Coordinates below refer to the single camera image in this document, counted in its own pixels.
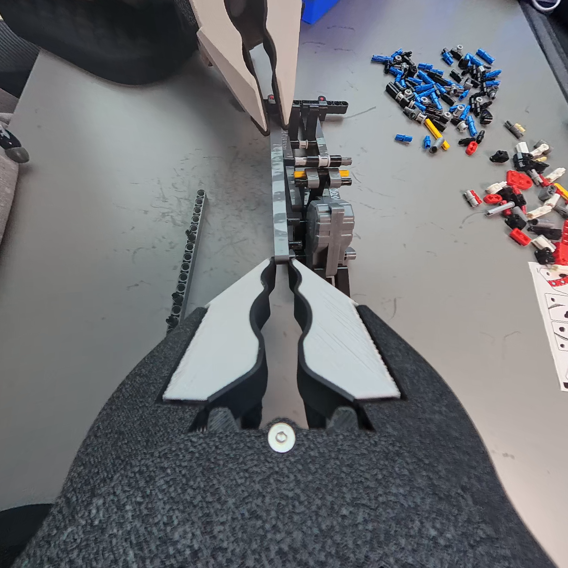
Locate black desk mat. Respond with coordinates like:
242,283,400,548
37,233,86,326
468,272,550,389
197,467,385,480
519,0,568,90

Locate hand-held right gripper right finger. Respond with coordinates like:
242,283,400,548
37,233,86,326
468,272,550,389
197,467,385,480
289,258,401,429

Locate black hoodie drawstring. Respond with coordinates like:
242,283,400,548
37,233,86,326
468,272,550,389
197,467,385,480
0,124,30,163

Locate pile of toy brick pieces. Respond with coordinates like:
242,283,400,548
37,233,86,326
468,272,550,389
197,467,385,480
463,139,568,270

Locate blue bin with brick pieces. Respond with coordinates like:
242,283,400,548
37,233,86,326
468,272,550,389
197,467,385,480
301,0,338,25

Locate long grey beam with pins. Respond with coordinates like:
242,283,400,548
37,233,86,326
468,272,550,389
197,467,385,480
165,189,208,335

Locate yellow axle rod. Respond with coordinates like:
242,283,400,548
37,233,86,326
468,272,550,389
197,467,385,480
423,117,451,150

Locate long grey perforated beam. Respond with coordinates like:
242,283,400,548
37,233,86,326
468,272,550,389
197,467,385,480
269,128,296,265

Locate pile of blue black pins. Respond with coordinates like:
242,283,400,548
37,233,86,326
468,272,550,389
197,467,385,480
371,44,502,134

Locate toy truck chassis assembly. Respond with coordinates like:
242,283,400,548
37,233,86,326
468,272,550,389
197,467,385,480
264,93,356,299

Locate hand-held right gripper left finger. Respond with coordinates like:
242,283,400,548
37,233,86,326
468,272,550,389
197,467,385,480
163,257,274,429

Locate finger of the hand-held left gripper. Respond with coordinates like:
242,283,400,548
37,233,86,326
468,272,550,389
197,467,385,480
262,0,303,130
189,0,271,135

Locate white sticker sheet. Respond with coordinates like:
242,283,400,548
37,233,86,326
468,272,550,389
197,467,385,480
527,261,568,392

